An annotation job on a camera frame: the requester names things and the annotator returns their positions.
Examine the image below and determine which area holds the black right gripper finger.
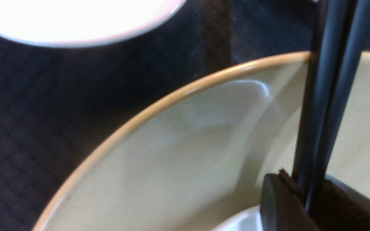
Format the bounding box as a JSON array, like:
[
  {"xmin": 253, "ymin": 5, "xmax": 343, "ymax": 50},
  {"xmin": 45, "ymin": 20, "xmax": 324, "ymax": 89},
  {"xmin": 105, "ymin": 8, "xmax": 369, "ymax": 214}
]
[{"xmin": 260, "ymin": 169, "xmax": 370, "ymax": 231}]

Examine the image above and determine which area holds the tan noodle bowl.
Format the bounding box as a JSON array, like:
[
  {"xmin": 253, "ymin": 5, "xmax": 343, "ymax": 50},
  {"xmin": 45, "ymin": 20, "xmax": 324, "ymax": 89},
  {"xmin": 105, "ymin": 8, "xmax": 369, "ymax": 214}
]
[{"xmin": 33, "ymin": 52, "xmax": 370, "ymax": 231}]

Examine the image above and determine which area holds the black chopstick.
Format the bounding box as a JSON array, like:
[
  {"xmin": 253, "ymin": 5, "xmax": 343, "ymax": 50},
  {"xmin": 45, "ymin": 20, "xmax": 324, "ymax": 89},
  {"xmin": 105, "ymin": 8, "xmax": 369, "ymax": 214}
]
[
  {"xmin": 292, "ymin": 0, "xmax": 354, "ymax": 195},
  {"xmin": 306, "ymin": 0, "xmax": 370, "ymax": 214}
]

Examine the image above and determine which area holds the white square dish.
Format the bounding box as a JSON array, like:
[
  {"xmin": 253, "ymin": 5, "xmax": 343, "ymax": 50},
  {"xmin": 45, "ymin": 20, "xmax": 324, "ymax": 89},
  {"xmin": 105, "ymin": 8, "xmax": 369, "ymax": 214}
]
[{"xmin": 0, "ymin": 0, "xmax": 186, "ymax": 48}]

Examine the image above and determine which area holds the black serving tray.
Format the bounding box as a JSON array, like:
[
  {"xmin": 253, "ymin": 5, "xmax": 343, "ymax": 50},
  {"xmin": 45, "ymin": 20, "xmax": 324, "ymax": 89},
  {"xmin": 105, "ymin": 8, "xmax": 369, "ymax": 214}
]
[{"xmin": 0, "ymin": 0, "xmax": 370, "ymax": 231}]

